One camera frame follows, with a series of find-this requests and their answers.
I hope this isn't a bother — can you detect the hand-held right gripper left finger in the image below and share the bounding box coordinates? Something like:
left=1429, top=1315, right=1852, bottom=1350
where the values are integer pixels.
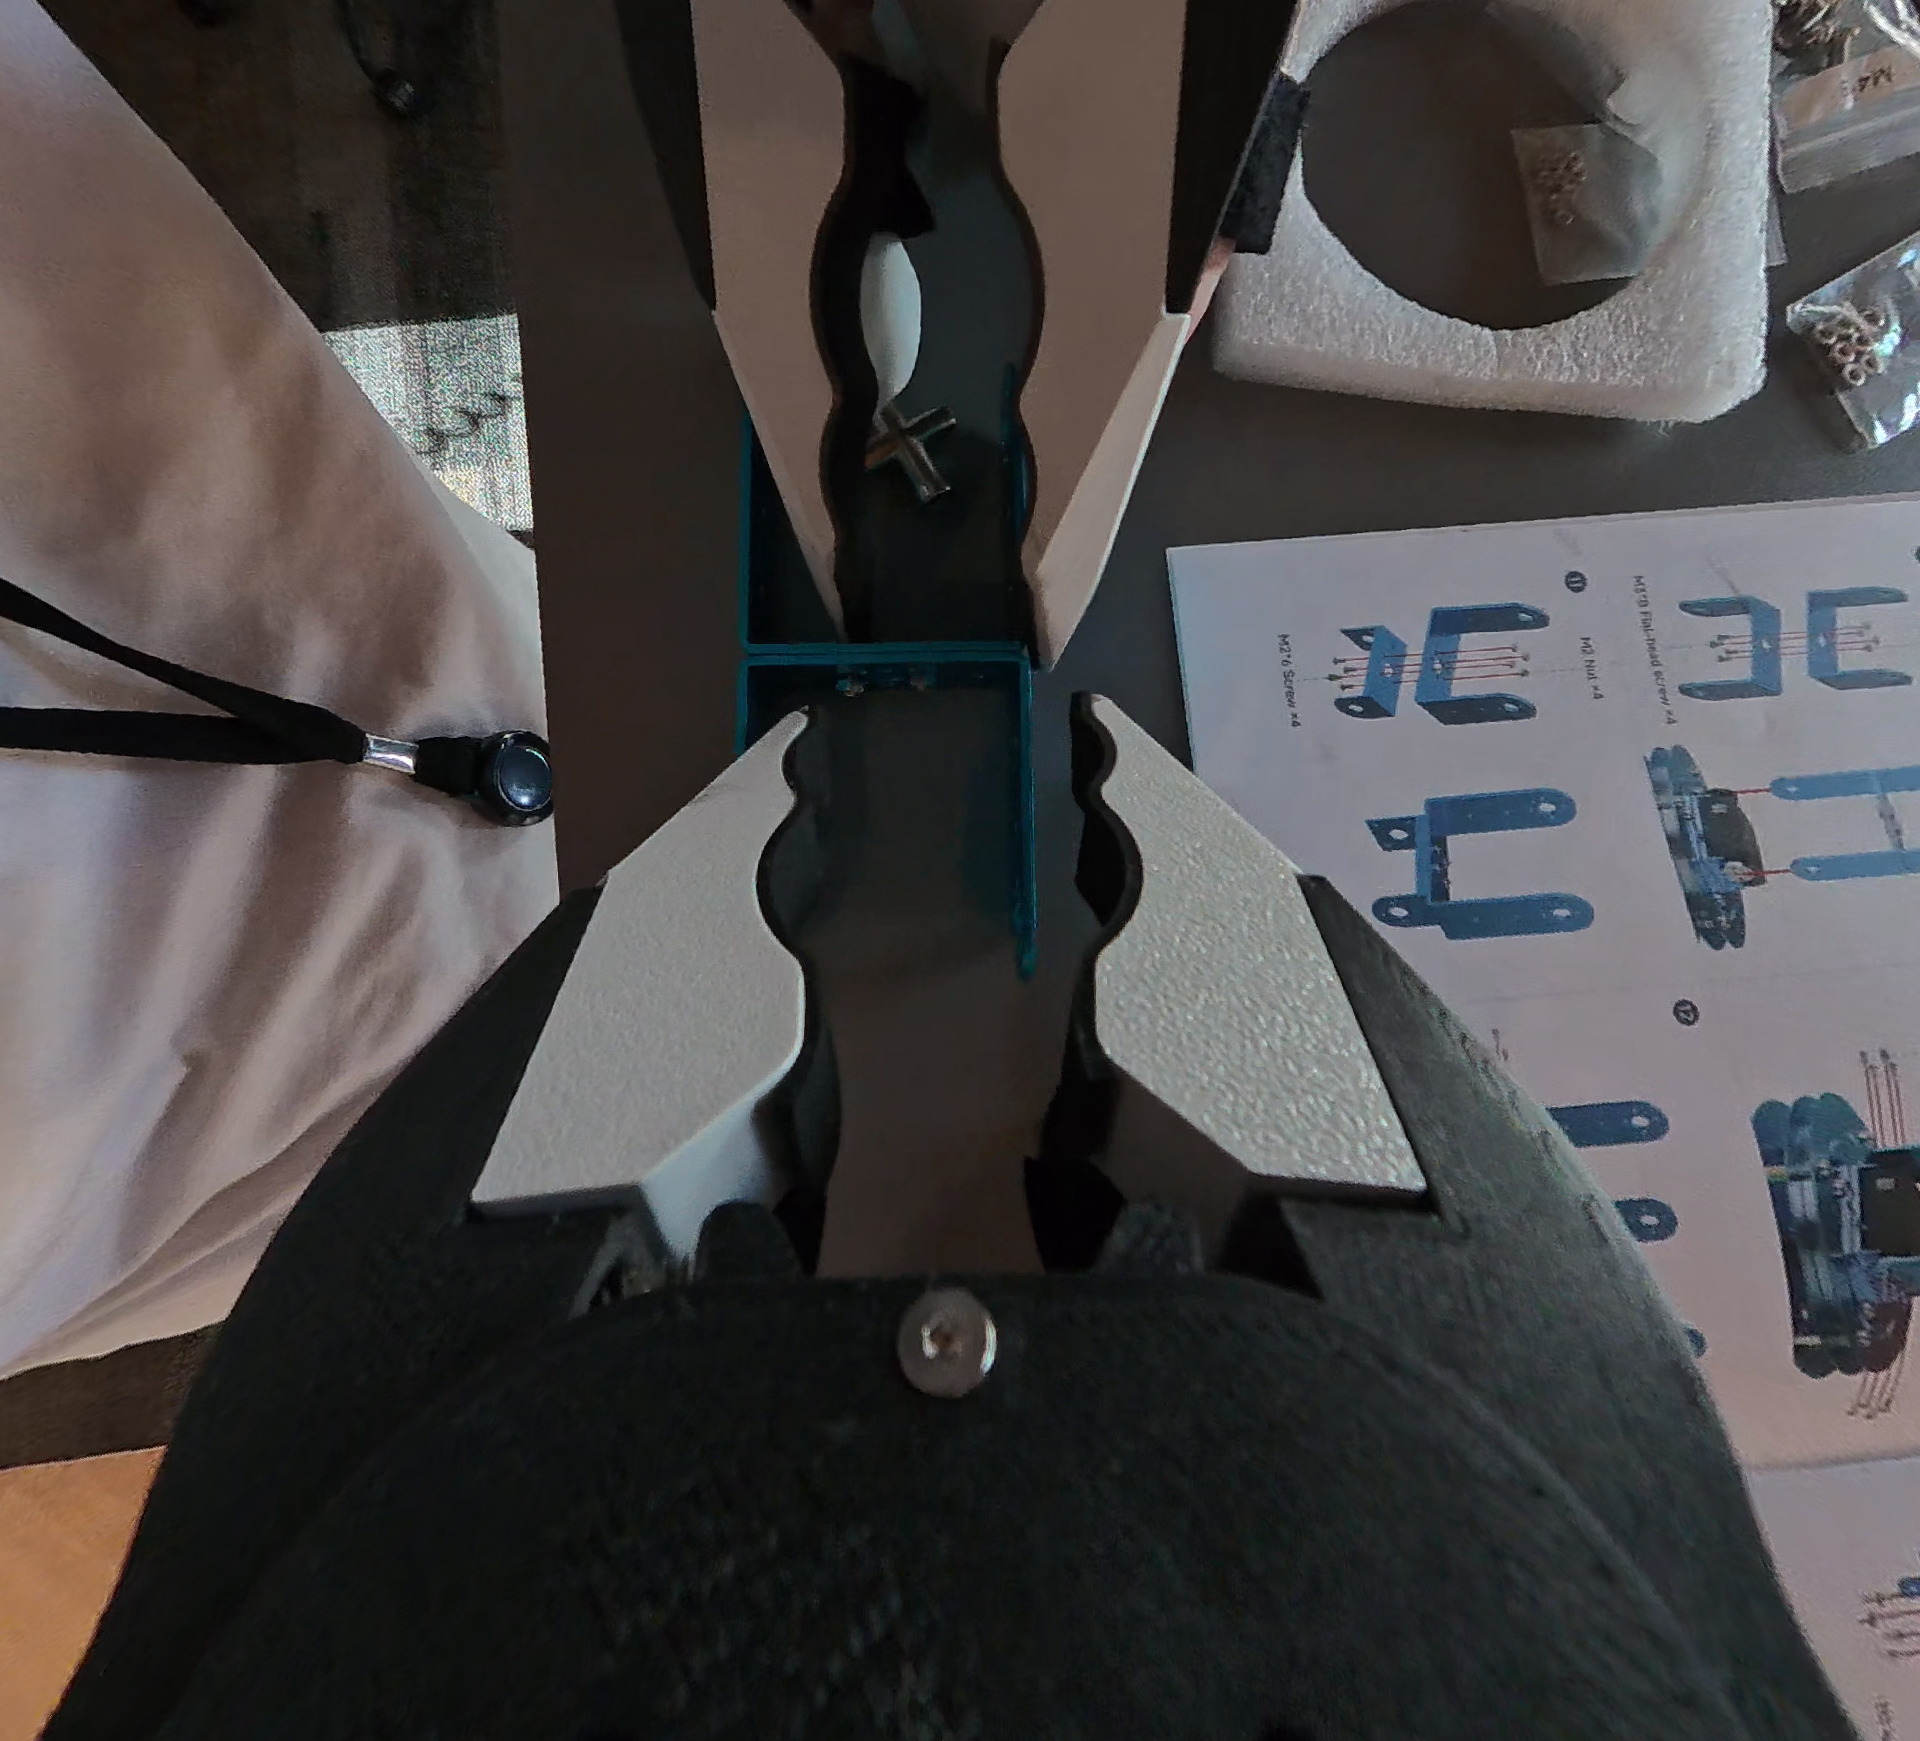
left=469, top=707, right=823, bottom=1275

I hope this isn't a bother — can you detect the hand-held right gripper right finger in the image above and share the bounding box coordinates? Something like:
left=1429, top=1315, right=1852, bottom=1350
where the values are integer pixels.
left=1030, top=692, right=1429, bottom=1275

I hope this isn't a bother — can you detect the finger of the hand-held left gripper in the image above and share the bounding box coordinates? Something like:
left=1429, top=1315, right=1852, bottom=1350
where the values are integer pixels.
left=992, top=0, right=1197, bottom=670
left=686, top=0, right=863, bottom=640

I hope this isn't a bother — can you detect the small metal cross wrench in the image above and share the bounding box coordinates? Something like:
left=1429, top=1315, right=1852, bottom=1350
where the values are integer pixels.
left=860, top=396, right=970, bottom=512

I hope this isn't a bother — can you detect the dark desk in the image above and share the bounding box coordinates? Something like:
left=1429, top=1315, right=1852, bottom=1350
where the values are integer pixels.
left=492, top=0, right=1920, bottom=1741

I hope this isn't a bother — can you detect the printed instruction manual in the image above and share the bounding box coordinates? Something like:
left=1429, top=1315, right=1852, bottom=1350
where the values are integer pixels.
left=1167, top=498, right=1920, bottom=1741

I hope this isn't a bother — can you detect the grey rug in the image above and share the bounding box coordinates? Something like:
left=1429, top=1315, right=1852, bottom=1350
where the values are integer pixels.
left=322, top=322, right=540, bottom=550

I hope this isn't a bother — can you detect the person's pale shirt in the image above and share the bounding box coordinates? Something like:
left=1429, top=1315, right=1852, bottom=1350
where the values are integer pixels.
left=0, top=0, right=564, bottom=1382

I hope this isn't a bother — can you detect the small clear bag of screws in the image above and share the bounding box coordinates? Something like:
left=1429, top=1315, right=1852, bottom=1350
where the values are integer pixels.
left=1511, top=67, right=1664, bottom=283

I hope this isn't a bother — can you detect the white foam block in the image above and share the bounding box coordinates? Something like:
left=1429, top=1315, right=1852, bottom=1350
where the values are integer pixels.
left=1211, top=0, right=1779, bottom=422

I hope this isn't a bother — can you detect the labelled bag of brass nuts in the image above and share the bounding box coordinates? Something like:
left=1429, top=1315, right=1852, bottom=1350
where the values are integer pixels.
left=1770, top=0, right=1920, bottom=200

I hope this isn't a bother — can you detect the black lanyard with clip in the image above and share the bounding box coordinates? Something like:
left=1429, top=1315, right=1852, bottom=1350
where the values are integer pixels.
left=0, top=579, right=560, bottom=831

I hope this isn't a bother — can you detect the clear bag of ring nuts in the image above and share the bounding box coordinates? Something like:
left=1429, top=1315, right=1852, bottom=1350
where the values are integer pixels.
left=1785, top=254, right=1920, bottom=451

